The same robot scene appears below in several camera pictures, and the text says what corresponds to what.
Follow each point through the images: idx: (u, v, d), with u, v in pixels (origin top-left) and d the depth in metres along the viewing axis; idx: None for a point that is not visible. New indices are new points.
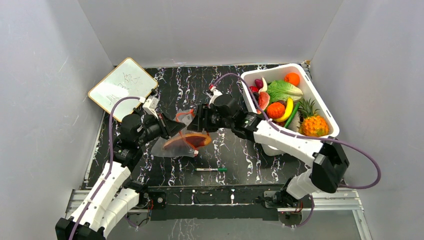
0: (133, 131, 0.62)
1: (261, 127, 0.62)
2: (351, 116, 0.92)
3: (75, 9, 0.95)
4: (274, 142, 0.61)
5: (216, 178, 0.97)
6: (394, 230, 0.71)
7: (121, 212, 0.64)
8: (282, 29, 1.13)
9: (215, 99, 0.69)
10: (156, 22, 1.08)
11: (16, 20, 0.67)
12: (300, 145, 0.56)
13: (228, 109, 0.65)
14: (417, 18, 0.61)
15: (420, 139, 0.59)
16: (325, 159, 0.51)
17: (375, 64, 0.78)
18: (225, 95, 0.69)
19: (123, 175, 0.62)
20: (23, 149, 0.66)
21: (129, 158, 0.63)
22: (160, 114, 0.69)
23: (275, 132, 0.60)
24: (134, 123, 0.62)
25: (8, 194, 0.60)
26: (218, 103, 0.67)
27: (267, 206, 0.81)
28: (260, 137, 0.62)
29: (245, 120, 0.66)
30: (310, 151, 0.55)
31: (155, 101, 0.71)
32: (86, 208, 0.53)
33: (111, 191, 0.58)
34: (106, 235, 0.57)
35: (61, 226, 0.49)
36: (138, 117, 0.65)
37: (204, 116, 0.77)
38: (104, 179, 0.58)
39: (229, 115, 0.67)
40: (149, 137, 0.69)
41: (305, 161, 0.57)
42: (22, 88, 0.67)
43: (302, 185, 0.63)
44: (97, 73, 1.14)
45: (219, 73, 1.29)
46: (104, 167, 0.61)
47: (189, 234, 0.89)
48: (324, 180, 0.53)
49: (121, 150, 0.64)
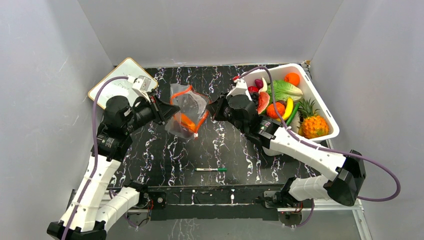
0: (119, 115, 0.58)
1: (279, 135, 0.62)
2: (351, 116, 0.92)
3: (75, 9, 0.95)
4: (293, 152, 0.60)
5: (216, 178, 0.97)
6: (394, 231, 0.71)
7: (121, 209, 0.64)
8: (282, 30, 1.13)
9: (233, 100, 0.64)
10: (157, 22, 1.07)
11: (16, 21, 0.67)
12: (321, 157, 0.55)
13: (246, 113, 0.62)
14: (418, 18, 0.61)
15: (420, 140, 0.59)
16: (349, 175, 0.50)
17: (375, 64, 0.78)
18: (245, 97, 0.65)
19: (110, 170, 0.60)
20: (23, 149, 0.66)
21: (115, 147, 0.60)
22: (152, 97, 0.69)
23: (294, 141, 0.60)
24: (121, 106, 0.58)
25: (7, 195, 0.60)
26: (235, 106, 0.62)
27: (267, 206, 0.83)
28: (277, 145, 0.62)
29: (261, 125, 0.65)
30: (333, 165, 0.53)
31: (146, 82, 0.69)
32: (74, 211, 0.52)
33: (100, 188, 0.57)
34: (107, 229, 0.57)
35: (53, 230, 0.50)
36: (125, 100, 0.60)
37: (219, 106, 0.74)
38: (89, 178, 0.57)
39: (245, 119, 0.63)
40: (139, 121, 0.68)
41: (324, 173, 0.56)
42: (22, 87, 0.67)
43: (310, 190, 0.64)
44: (97, 73, 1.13)
45: (219, 73, 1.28)
46: (89, 163, 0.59)
47: (189, 234, 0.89)
48: (343, 196, 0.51)
49: (105, 140, 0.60)
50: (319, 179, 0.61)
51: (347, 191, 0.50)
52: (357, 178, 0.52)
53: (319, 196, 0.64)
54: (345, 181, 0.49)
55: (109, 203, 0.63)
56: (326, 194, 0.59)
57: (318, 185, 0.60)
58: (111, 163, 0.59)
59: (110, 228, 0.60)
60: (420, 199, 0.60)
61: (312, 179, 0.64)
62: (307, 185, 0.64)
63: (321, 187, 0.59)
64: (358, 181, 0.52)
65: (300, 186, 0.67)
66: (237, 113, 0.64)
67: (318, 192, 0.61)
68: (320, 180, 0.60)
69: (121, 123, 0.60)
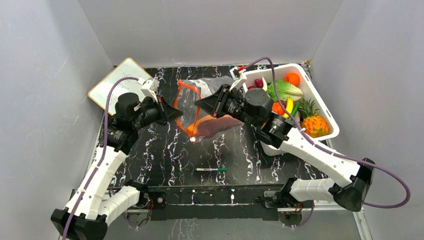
0: (129, 109, 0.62)
1: (292, 136, 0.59)
2: (351, 116, 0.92)
3: (75, 9, 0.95)
4: (304, 155, 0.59)
5: (216, 178, 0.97)
6: (394, 232, 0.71)
7: (122, 206, 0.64)
8: (282, 30, 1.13)
9: (248, 95, 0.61)
10: (156, 22, 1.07)
11: (16, 21, 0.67)
12: (335, 164, 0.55)
13: (262, 111, 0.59)
14: (418, 18, 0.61)
15: (420, 140, 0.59)
16: (362, 184, 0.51)
17: (375, 64, 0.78)
18: (262, 93, 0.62)
19: (117, 160, 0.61)
20: (23, 149, 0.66)
21: (123, 140, 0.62)
22: (160, 98, 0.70)
23: (308, 145, 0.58)
24: (131, 101, 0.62)
25: (7, 195, 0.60)
26: (254, 103, 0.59)
27: (267, 206, 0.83)
28: (289, 147, 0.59)
29: (272, 124, 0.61)
30: (347, 173, 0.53)
31: (155, 83, 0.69)
32: (80, 198, 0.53)
33: (105, 178, 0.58)
34: (108, 224, 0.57)
35: (57, 217, 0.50)
36: (136, 96, 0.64)
37: (221, 101, 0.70)
38: (97, 166, 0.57)
39: (260, 117, 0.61)
40: (146, 119, 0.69)
41: (334, 178, 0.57)
42: (22, 87, 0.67)
43: (313, 193, 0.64)
44: (97, 73, 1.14)
45: (219, 73, 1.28)
46: (97, 152, 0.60)
47: (189, 234, 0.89)
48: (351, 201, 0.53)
49: (113, 132, 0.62)
50: (324, 182, 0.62)
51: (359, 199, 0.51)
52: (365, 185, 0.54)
53: (321, 199, 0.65)
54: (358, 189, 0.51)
55: (110, 200, 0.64)
56: (331, 198, 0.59)
57: (323, 189, 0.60)
58: (118, 153, 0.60)
59: (110, 223, 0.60)
60: (420, 199, 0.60)
61: (316, 182, 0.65)
62: (310, 187, 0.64)
63: (325, 190, 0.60)
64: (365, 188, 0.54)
65: (302, 188, 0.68)
66: (253, 109, 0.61)
67: (323, 195, 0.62)
68: (325, 183, 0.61)
69: (130, 117, 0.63)
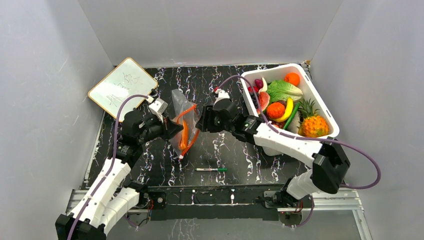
0: (135, 127, 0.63)
1: (260, 129, 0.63)
2: (351, 116, 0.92)
3: (75, 9, 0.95)
4: (275, 145, 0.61)
5: (216, 178, 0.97)
6: (394, 231, 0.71)
7: (121, 211, 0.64)
8: (282, 30, 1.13)
9: (216, 103, 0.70)
10: (156, 22, 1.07)
11: (16, 21, 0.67)
12: (299, 146, 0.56)
13: (227, 113, 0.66)
14: (418, 18, 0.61)
15: (421, 140, 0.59)
16: (325, 159, 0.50)
17: (375, 64, 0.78)
18: (228, 100, 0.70)
19: (123, 172, 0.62)
20: (23, 149, 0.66)
21: (130, 155, 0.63)
22: (166, 118, 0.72)
23: (274, 134, 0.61)
24: (136, 119, 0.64)
25: (7, 195, 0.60)
26: (218, 108, 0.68)
27: (267, 206, 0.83)
28: (260, 140, 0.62)
29: (246, 123, 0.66)
30: (310, 151, 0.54)
31: (164, 105, 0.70)
32: (86, 204, 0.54)
33: (111, 187, 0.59)
34: (106, 233, 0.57)
35: (61, 222, 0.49)
36: (140, 114, 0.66)
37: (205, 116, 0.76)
38: (104, 175, 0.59)
39: (229, 118, 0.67)
40: (150, 136, 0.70)
41: (306, 163, 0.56)
42: (22, 88, 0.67)
43: (303, 186, 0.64)
44: (97, 73, 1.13)
45: (219, 73, 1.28)
46: (105, 164, 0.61)
47: (189, 234, 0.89)
48: (323, 180, 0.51)
49: (121, 147, 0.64)
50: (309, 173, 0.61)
51: (326, 175, 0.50)
52: (339, 165, 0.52)
53: (314, 192, 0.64)
54: (321, 165, 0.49)
55: (109, 205, 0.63)
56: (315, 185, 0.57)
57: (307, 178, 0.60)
58: (125, 166, 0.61)
59: (108, 231, 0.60)
60: (420, 199, 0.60)
61: (303, 174, 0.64)
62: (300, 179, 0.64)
63: (309, 179, 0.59)
64: (340, 168, 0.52)
65: (295, 183, 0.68)
66: (222, 115, 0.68)
67: (309, 185, 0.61)
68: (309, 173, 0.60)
69: (136, 133, 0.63)
